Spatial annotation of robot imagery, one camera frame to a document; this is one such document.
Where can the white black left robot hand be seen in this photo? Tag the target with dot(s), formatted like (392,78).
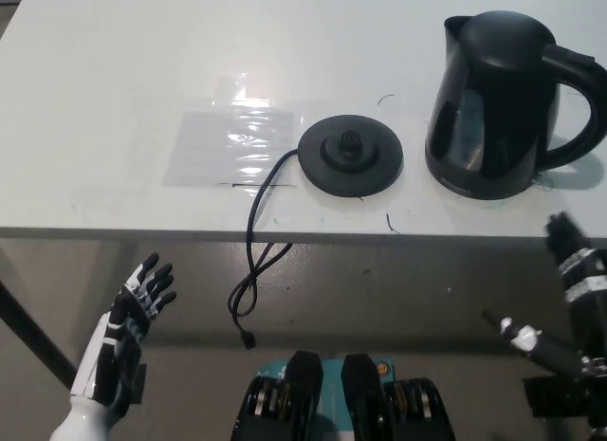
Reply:
(111,351)

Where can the black teal robot torso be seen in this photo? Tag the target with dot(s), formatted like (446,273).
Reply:
(303,389)

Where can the black round kettle base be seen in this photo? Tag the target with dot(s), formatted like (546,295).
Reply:
(379,161)

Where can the black diagonal table leg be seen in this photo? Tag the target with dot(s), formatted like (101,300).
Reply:
(33,317)

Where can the black electric kettle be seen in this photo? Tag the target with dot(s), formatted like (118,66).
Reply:
(488,104)

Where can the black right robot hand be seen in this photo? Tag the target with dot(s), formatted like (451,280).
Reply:
(585,317)

